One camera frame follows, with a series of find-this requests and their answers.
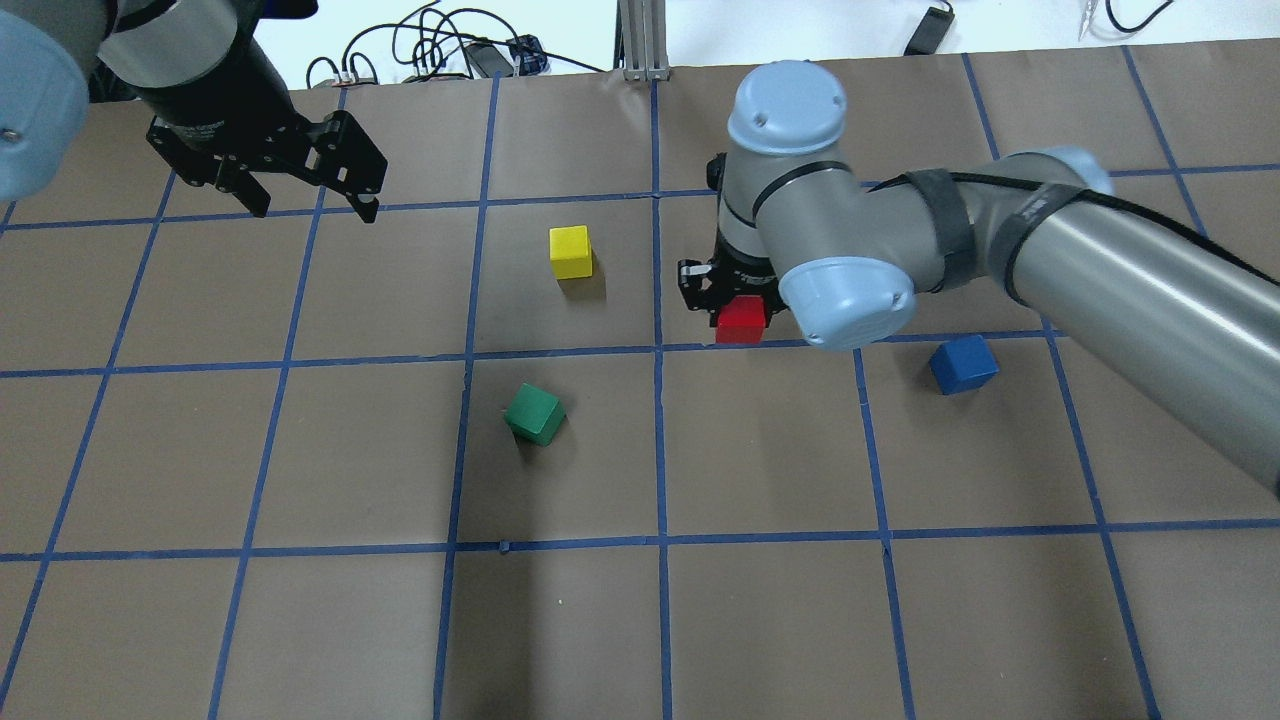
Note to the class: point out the green wooden block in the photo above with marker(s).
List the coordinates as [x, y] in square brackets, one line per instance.
[535, 415]

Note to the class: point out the blue wooden block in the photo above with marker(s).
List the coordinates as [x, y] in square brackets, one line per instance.
[964, 364]

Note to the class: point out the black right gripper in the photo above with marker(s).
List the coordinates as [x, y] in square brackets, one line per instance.
[741, 275]

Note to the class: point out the aluminium frame post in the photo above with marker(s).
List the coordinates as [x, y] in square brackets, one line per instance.
[640, 41]

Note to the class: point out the red wooden block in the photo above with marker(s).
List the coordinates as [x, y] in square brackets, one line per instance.
[742, 321]

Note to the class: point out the yellow wooden block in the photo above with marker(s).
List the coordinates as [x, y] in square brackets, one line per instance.
[570, 252]

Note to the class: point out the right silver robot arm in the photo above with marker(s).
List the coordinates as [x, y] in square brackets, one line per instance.
[1185, 321]

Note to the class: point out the brown paper table cover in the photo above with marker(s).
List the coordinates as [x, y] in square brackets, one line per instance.
[258, 468]

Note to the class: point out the black power adapter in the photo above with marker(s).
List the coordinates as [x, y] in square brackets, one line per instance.
[930, 31]

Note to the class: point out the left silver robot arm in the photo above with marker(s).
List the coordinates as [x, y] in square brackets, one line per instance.
[51, 49]

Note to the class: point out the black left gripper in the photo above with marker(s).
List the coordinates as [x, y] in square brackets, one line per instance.
[222, 88]

